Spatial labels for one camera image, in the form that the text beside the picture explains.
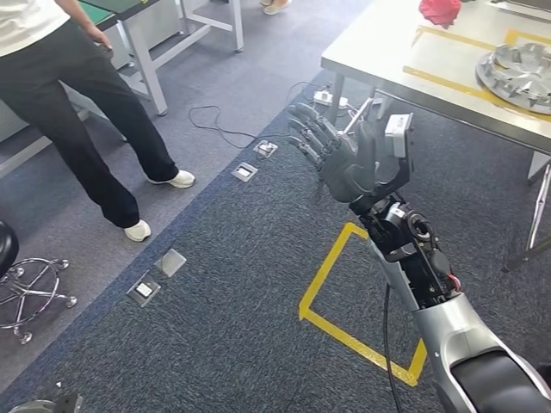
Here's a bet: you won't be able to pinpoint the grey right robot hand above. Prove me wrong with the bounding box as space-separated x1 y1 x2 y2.
287 101 378 205

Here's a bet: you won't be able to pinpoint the silver wheel hubcap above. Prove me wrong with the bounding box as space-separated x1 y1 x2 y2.
475 42 551 115

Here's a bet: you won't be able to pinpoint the white power strip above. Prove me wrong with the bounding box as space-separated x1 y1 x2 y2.
313 89 349 110

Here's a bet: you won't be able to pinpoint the steel floor socket with plug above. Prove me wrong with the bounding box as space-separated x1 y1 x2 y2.
253 139 279 159

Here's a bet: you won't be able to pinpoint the pale grey table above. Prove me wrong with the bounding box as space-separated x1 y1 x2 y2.
320 0 551 273

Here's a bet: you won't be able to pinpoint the person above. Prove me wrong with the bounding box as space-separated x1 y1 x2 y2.
0 0 197 244
259 0 294 17

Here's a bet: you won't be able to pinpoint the red bag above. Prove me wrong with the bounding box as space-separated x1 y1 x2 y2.
418 0 462 29

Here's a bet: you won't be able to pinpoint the steel floor socket closed lid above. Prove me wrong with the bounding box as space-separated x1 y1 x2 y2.
154 248 188 279

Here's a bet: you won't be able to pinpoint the steel floor socket white label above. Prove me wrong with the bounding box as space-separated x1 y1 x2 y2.
126 269 162 309

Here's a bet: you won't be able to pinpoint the black stool chrome base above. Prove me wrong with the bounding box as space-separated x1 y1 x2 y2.
0 220 78 346

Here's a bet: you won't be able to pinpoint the white floor cables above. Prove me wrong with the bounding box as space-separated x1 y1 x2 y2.
342 96 384 137

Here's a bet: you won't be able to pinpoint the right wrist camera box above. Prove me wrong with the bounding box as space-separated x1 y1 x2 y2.
373 112 415 200

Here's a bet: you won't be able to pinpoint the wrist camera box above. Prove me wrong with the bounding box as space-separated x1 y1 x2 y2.
51 389 83 413
373 112 415 200

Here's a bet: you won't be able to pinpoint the black floor cable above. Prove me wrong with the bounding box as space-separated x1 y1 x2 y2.
189 79 332 151

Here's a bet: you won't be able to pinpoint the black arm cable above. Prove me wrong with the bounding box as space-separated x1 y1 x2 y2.
383 283 401 413

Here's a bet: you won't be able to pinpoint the white workbench frame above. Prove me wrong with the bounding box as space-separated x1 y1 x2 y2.
0 0 245 179

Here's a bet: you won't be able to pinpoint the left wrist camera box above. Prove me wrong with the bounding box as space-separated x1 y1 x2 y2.
51 389 83 413

